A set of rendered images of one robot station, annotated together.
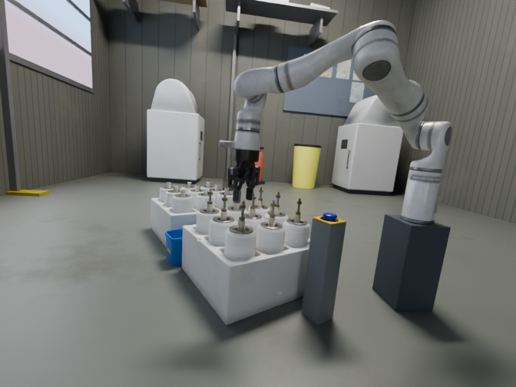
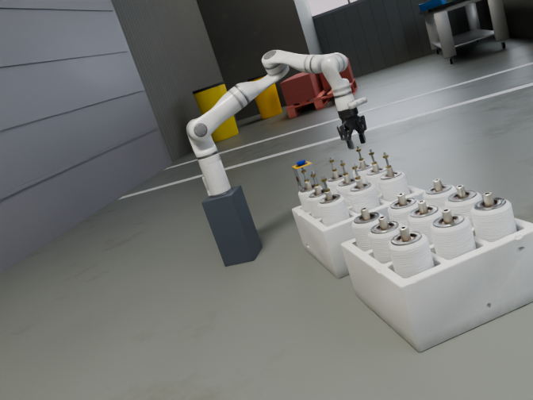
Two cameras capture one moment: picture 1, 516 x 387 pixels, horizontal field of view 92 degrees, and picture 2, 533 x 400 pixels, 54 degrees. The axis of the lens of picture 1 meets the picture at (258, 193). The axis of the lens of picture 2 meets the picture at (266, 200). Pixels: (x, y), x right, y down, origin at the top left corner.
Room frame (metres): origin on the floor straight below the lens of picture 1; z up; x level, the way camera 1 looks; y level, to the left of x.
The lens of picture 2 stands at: (2.70, 0.58, 0.75)
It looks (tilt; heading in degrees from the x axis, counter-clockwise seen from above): 14 degrees down; 207
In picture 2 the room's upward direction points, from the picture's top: 19 degrees counter-clockwise
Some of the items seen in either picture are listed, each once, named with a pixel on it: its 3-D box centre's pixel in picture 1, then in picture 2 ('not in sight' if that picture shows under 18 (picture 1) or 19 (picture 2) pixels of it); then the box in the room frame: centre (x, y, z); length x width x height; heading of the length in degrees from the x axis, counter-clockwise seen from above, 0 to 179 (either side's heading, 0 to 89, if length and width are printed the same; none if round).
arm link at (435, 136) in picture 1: (429, 148); (201, 139); (0.84, -0.55, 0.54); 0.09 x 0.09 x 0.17; 39
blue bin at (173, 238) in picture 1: (200, 243); not in sight; (1.08, 0.24, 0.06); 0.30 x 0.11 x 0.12; 126
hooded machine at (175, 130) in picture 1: (177, 133); not in sight; (3.36, 1.11, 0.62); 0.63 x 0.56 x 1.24; 98
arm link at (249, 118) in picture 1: (251, 104); (335, 75); (0.75, 0.04, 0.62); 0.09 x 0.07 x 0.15; 155
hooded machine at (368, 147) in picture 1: (365, 145); not in sight; (3.71, -1.49, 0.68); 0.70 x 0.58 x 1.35; 98
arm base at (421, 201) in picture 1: (420, 196); (214, 175); (0.85, -0.55, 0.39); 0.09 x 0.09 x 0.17; 8
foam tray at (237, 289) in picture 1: (249, 256); (359, 222); (0.91, 0.02, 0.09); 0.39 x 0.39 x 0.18; 36
